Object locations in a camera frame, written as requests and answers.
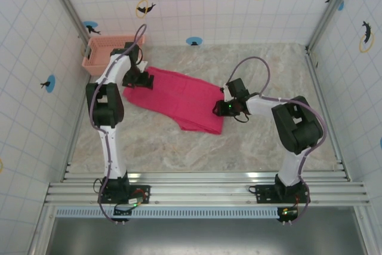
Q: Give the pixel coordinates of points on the grey metal panel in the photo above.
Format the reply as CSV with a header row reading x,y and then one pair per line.
x,y
209,237

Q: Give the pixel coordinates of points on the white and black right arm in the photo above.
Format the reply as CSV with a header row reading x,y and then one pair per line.
x,y
291,165

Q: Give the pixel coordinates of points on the small circuit board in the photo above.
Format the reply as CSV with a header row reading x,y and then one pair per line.
x,y
135,200
289,212

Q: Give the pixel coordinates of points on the blue circle shark sticker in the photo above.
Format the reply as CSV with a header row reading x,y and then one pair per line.
x,y
90,26

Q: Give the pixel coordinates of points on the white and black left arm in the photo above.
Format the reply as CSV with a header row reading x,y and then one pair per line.
x,y
109,147

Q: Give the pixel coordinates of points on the aluminium rail frame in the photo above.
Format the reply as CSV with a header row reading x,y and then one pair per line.
x,y
209,189

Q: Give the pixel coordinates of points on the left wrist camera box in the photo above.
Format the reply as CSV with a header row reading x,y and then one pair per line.
x,y
132,50

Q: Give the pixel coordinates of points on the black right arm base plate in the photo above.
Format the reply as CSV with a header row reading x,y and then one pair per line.
x,y
262,193

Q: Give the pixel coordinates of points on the pink long pants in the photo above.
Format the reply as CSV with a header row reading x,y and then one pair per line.
x,y
179,99

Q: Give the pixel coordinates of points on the blue circle diver sticker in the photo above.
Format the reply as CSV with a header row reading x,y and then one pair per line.
x,y
50,83

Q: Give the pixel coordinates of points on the blue circle fish sticker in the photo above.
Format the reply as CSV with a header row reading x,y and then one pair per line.
x,y
194,41

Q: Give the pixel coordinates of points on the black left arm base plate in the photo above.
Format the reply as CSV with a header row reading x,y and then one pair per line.
x,y
143,190

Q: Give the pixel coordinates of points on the pink perforated plastic basket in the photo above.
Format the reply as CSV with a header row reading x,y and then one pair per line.
x,y
98,49

